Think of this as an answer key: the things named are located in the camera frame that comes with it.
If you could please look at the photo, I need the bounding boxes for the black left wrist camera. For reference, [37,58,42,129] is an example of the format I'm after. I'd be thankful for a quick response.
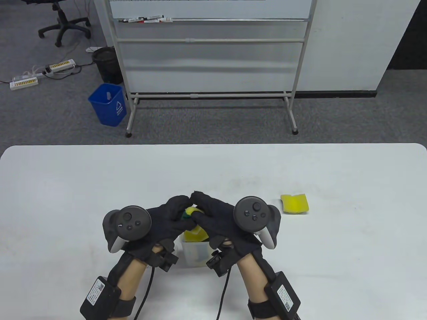
[152,252,178,272]

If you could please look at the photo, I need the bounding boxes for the black right wrist box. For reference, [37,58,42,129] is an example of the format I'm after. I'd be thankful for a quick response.
[265,272,301,312]

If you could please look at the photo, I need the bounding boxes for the black hand controller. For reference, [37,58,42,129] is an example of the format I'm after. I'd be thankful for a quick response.
[233,196,281,250]
[103,206,151,254]

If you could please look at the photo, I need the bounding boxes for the whiteboard on metal stand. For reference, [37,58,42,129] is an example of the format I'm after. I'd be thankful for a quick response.
[107,0,318,138]

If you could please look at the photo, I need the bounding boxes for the black office chair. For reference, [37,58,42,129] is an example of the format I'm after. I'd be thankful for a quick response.
[23,0,91,47]

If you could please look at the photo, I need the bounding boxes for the person's left forearm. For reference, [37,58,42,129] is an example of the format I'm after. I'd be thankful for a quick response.
[115,257,157,300]

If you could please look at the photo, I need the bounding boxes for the person's right forearm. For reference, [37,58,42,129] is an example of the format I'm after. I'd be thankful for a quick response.
[235,253,277,320]

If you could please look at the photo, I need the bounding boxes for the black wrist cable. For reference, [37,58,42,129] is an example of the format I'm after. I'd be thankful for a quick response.
[133,267,155,320]
[216,270,232,320]

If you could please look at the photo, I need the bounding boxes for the person's right hand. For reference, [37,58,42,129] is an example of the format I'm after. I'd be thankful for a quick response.
[190,191,264,264]

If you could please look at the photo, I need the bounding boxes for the black left wrist box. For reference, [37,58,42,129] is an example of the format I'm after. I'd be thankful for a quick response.
[80,276,121,320]

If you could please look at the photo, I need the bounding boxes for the black left hand controller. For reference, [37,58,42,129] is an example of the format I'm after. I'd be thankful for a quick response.
[103,206,151,254]

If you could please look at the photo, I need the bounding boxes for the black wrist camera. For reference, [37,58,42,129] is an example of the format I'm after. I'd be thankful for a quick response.
[152,252,178,272]
[206,251,234,277]

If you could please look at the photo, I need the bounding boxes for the black wrist box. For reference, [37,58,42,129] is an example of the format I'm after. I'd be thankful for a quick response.
[265,272,301,312]
[80,276,121,320]

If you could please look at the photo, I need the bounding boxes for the black right hand controller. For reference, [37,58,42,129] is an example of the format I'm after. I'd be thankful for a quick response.
[233,196,281,250]

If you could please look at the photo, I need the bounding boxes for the black mesh wastebasket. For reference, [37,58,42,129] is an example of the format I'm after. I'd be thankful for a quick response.
[92,47,124,84]

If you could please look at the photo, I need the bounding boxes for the person's left hand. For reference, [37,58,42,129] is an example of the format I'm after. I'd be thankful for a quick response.
[123,195,194,266]

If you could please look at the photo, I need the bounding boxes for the white power strips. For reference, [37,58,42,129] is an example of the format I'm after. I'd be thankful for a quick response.
[43,62,95,80]

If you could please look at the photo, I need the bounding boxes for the blue plastic bin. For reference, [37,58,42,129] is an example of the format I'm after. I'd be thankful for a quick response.
[88,83,127,127]

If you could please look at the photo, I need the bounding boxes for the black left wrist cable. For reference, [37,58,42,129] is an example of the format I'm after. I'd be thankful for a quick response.
[133,267,155,320]

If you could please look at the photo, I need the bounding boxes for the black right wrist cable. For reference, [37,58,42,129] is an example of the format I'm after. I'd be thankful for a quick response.
[216,270,232,320]

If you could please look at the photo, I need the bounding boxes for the clear plastic airtight container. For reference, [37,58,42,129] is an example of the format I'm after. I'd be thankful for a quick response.
[178,230,214,268]

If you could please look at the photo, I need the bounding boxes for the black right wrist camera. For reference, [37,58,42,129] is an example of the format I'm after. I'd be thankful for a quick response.
[206,251,234,277]

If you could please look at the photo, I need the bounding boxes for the white power strip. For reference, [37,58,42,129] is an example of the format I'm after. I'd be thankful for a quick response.
[9,77,39,91]
[45,59,76,73]

